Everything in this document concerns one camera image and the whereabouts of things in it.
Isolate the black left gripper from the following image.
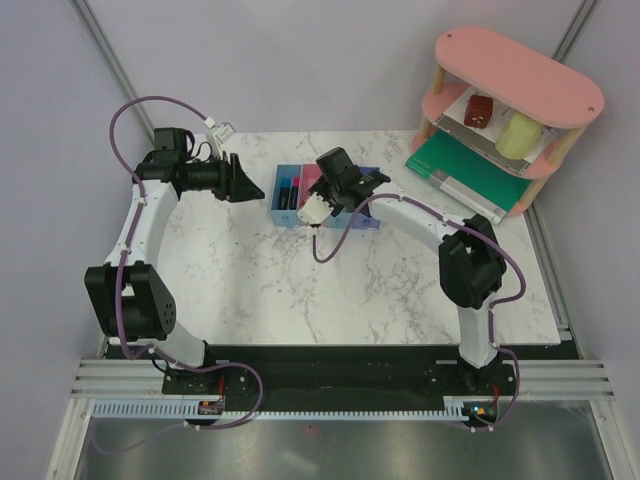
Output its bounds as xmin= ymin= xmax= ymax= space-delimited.
xmin=183 ymin=150 xmax=264 ymax=204

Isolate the blue capped black highlighter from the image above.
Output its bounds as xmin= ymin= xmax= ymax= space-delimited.
xmin=277 ymin=177 xmax=291 ymax=210

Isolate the pink capped black highlighter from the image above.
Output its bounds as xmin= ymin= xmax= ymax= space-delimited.
xmin=288 ymin=176 xmax=300 ymax=210

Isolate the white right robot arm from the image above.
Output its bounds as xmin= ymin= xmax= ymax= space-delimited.
xmin=298 ymin=147 xmax=506 ymax=394

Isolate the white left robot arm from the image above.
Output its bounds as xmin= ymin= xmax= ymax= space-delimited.
xmin=84 ymin=152 xmax=265 ymax=393

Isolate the pink drawer bin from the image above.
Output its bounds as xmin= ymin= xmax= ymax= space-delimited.
xmin=298 ymin=164 xmax=322 ymax=210

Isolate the light blue drawer bin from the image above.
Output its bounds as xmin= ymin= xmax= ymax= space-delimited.
xmin=270 ymin=165 xmax=302 ymax=228
xmin=324 ymin=211 xmax=358 ymax=229

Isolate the purple drawer bin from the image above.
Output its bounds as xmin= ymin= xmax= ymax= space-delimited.
xmin=352 ymin=165 xmax=380 ymax=230

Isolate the white paper sheet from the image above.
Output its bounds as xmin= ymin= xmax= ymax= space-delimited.
xmin=436 ymin=87 xmax=556 ymax=170

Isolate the green book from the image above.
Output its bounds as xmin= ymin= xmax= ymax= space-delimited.
xmin=406 ymin=131 xmax=530 ymax=224

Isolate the brown box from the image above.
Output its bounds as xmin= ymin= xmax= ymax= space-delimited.
xmin=463 ymin=94 xmax=494 ymax=129

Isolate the pale yellow cup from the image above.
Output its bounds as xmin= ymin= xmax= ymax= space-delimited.
xmin=495 ymin=111 xmax=543 ymax=160

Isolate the pink two tier shelf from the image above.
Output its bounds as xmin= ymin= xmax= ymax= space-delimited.
xmin=412 ymin=26 xmax=604 ymax=219

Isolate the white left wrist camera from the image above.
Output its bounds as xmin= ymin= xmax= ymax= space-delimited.
xmin=205 ymin=118 xmax=235 ymax=156

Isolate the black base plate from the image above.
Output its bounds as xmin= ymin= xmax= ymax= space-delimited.
xmin=107 ymin=343 xmax=584 ymax=414

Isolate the white cable duct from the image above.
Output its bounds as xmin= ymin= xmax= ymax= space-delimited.
xmin=92 ymin=399 xmax=469 ymax=422

